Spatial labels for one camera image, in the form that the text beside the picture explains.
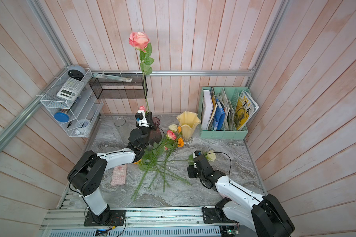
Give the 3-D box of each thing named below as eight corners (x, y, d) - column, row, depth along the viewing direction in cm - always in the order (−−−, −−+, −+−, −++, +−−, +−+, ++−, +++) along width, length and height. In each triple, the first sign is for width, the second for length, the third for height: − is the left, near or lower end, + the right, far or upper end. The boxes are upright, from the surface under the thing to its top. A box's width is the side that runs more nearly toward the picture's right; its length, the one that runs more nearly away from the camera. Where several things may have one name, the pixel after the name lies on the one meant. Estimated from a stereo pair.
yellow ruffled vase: (173, 137, 105) (173, 119, 89) (185, 127, 111) (186, 108, 96) (186, 147, 100) (188, 129, 84) (197, 135, 106) (201, 116, 91)
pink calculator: (112, 186, 86) (111, 184, 84) (114, 167, 93) (113, 165, 92) (125, 184, 86) (124, 182, 85) (126, 165, 94) (125, 164, 92)
